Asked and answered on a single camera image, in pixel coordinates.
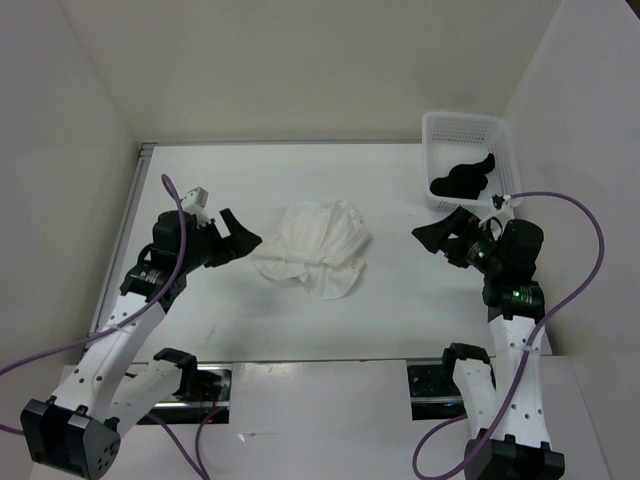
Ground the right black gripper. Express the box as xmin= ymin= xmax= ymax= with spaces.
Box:
xmin=412 ymin=205 xmax=504 ymax=274

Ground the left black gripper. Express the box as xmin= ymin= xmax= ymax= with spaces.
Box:
xmin=179 ymin=208 xmax=261 ymax=273

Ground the white skirt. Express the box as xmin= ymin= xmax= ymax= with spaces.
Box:
xmin=251 ymin=200 xmax=371 ymax=300

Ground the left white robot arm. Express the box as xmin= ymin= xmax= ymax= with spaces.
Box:
xmin=20 ymin=207 xmax=262 ymax=479

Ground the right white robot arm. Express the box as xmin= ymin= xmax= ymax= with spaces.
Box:
xmin=412 ymin=207 xmax=565 ymax=479

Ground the black skirt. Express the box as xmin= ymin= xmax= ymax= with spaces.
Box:
xmin=430 ymin=153 xmax=496 ymax=200

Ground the white plastic basket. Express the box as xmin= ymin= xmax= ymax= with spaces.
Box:
xmin=422 ymin=111 xmax=522 ymax=216

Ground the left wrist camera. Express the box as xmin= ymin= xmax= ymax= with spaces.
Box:
xmin=181 ymin=187 xmax=210 ymax=225

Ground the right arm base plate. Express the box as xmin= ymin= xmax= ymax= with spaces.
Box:
xmin=406 ymin=359 xmax=465 ymax=421

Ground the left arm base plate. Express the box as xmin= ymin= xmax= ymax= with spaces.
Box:
xmin=138 ymin=363 xmax=233 ymax=425

